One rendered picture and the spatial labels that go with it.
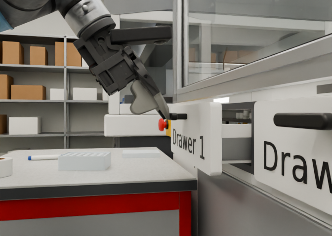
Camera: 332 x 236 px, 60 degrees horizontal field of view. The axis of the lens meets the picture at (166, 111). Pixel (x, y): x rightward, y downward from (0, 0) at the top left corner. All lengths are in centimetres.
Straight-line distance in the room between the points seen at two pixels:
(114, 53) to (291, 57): 31
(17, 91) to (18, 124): 46
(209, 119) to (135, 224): 36
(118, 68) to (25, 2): 18
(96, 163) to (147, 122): 61
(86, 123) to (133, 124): 339
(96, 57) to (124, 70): 6
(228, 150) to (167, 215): 30
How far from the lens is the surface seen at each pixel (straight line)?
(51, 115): 476
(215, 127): 43
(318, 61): 35
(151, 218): 71
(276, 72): 42
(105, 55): 54
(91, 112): 471
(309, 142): 33
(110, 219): 70
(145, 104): 52
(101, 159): 79
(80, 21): 54
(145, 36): 54
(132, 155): 98
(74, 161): 81
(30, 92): 441
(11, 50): 444
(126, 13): 142
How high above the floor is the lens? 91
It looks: level
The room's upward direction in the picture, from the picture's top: straight up
